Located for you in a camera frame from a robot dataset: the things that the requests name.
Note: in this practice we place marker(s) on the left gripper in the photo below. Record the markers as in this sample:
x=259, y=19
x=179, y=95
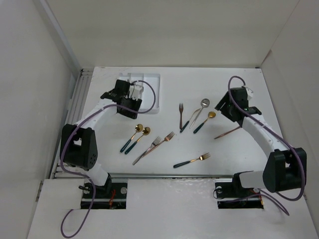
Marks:
x=130, y=114

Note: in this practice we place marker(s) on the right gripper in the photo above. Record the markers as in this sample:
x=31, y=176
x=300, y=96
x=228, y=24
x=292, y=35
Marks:
x=225, y=99

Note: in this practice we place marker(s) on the gold spoon green handle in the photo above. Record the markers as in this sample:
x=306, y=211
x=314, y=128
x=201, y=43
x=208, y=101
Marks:
x=138, y=128
x=145, y=132
x=210, y=116

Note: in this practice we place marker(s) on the silver spoon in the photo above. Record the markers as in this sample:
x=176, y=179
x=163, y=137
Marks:
x=204, y=104

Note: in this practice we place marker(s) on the white three-compartment cutlery tray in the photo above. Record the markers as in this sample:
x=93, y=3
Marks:
x=149, y=81

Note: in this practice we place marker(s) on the rose gold knife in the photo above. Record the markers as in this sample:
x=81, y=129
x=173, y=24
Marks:
x=226, y=133

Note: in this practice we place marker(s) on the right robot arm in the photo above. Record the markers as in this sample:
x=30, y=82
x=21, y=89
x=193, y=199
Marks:
x=285, y=168

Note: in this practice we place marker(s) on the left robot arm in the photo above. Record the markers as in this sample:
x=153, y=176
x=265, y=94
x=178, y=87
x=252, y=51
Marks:
x=78, y=150

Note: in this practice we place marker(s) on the silver fork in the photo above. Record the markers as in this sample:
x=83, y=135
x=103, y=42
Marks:
x=154, y=143

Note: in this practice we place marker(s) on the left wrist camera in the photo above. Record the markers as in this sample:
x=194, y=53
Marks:
x=136, y=91

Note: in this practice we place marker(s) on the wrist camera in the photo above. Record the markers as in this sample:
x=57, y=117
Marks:
x=250, y=93
x=136, y=91

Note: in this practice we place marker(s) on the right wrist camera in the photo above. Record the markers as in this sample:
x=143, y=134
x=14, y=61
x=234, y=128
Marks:
x=250, y=93

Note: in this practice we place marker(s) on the copper fork green handle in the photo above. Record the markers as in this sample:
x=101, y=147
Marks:
x=180, y=113

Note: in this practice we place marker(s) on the aluminium rail frame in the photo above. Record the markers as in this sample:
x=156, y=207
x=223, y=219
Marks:
x=78, y=89

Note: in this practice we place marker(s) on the gold fork green handle front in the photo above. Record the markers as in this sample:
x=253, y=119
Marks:
x=200, y=158

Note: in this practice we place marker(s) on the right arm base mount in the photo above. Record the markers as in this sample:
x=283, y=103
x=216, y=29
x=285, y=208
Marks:
x=230, y=196

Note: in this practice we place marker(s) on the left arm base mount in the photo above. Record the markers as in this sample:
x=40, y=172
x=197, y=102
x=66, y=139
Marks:
x=112, y=196

